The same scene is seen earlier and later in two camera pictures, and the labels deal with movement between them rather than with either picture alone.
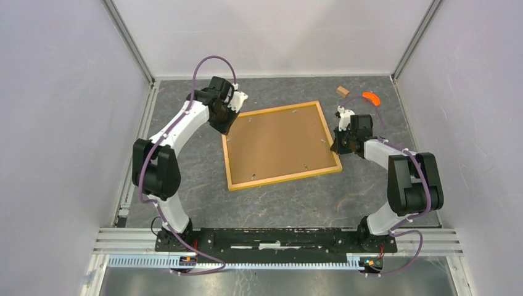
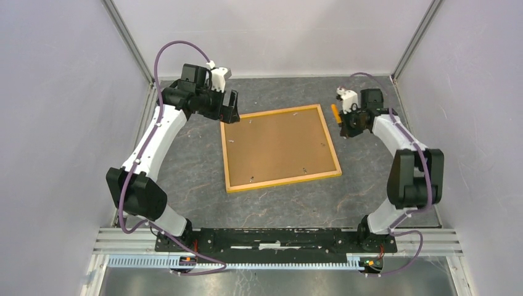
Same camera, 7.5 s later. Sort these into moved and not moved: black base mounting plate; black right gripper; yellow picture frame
Moved: black right gripper
Not moved: black base mounting plate; yellow picture frame
